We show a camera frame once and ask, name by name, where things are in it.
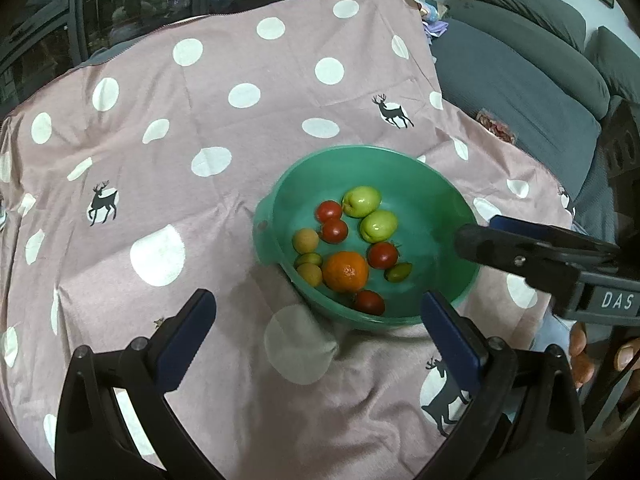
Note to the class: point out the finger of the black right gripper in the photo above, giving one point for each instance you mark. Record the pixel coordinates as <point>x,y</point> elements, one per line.
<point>529,238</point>
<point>539,271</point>

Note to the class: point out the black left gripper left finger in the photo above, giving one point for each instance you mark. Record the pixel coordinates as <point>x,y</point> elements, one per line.
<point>168,354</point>

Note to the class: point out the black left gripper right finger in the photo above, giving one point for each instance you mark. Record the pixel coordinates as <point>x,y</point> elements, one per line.
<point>481,366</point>

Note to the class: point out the dark green olive fruit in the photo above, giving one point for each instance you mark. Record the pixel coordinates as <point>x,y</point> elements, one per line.
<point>399,272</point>

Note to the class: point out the red tomato with stem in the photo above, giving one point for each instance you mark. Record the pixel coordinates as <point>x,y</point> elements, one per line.
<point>382,255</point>

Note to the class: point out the orange mandarin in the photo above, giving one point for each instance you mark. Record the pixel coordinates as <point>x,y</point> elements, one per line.
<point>345,272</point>

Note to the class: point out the small green fruit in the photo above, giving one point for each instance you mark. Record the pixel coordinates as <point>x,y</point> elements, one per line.
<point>308,258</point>

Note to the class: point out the person's right hand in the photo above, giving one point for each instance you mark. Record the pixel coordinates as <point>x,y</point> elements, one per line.
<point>586,357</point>

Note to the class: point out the red snack packet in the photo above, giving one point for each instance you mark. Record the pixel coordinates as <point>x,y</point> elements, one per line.
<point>496,126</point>

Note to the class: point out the yellow round fruit lower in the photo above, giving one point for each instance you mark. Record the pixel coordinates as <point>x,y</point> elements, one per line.
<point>311,273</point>

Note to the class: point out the yellow round fruit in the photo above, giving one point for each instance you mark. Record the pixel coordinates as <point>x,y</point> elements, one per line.
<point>305,241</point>
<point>311,273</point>

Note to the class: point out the pink polka dot tablecloth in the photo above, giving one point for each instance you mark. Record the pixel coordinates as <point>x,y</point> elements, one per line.
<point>128,184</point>

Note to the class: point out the green apple lower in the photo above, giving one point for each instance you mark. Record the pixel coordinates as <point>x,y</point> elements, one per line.
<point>378,226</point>

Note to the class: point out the green apple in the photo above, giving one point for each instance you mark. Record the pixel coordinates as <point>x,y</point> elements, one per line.
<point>378,226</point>
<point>360,201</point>

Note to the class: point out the yellow round fruit upper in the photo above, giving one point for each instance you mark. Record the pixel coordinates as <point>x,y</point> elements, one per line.
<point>305,241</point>

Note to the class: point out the green plastic bowl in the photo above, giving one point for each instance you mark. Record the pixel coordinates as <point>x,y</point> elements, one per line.
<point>429,210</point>

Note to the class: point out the grey sofa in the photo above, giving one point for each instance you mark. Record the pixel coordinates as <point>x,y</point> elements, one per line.
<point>572,99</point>

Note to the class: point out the green apple upper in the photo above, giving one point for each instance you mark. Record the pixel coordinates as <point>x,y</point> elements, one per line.
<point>360,201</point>

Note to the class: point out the red tomato top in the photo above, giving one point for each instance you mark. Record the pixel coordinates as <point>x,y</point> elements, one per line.
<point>327,210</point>

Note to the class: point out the folded colourful cloths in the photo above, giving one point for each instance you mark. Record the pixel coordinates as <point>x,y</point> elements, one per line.
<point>433,18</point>

